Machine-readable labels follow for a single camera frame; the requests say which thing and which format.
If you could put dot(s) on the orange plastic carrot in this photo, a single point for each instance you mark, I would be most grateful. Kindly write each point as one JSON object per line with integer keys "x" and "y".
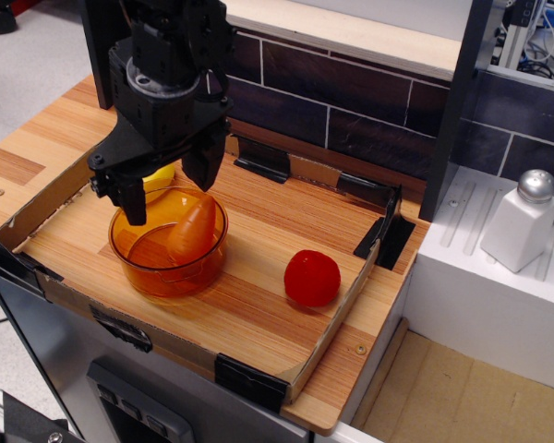
{"x": 192, "y": 237}

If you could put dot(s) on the white salt shaker silver cap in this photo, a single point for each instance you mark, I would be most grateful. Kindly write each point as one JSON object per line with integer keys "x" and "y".
{"x": 520, "y": 226}

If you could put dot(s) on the red plastic tomato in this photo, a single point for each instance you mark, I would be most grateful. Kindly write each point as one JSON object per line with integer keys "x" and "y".
{"x": 311, "y": 278}

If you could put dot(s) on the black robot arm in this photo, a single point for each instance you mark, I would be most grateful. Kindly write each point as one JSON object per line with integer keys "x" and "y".
{"x": 158, "y": 64}

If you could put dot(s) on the cardboard fence with black tape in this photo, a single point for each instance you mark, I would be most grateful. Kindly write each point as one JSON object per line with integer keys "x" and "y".
{"x": 244, "y": 314}

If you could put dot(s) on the dark grey upright post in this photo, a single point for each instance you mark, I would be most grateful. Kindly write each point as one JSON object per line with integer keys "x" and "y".
{"x": 471, "y": 61}

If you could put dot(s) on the grey toy oven front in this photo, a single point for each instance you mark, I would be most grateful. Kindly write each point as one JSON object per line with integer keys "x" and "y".
{"x": 110, "y": 391}

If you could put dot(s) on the yellow plastic banana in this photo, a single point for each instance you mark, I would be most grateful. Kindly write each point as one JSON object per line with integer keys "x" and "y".
{"x": 154, "y": 185}

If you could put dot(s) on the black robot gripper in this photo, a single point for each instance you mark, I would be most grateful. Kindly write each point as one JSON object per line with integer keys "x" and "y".
{"x": 157, "y": 124}

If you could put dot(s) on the transparent orange plastic pot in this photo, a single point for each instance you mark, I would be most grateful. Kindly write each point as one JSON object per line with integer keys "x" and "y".
{"x": 142, "y": 250}

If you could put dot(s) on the white toy sink drainboard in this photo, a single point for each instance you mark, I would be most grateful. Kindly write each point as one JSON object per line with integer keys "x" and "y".
{"x": 463, "y": 298}

